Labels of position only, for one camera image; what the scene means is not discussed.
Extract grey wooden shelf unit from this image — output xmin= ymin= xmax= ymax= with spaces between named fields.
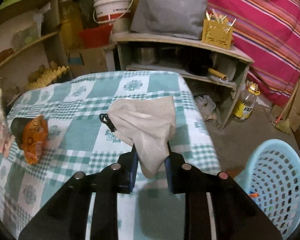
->
xmin=112 ymin=33 xmax=254 ymax=131

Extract yellow utensil box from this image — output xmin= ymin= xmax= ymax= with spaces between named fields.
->
xmin=202 ymin=9 xmax=237 ymax=50

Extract yellow oil jug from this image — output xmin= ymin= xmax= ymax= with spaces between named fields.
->
xmin=58 ymin=0 xmax=83 ymax=51

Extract orange snack wrapper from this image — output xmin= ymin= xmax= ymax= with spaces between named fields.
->
xmin=11 ymin=115 xmax=49 ymax=165

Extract white red plastic bucket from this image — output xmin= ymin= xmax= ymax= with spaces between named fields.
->
xmin=93 ymin=0 xmax=134 ymax=34

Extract yellow egg tray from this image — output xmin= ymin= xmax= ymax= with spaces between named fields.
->
xmin=24 ymin=61 xmax=72 ymax=91

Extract grey cushion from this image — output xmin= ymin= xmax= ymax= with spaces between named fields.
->
xmin=130 ymin=0 xmax=208 ymax=40

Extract light blue plastic basket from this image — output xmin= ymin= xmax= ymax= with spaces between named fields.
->
xmin=235 ymin=139 xmax=300 ymax=239

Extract red striped blanket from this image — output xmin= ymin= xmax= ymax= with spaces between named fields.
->
xmin=129 ymin=0 xmax=300 ymax=108

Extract oil bottle yellow label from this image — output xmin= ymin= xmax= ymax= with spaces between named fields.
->
xmin=233 ymin=83 xmax=260 ymax=121

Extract beige face mask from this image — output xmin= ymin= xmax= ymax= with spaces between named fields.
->
xmin=100 ymin=96 xmax=176 ymax=179

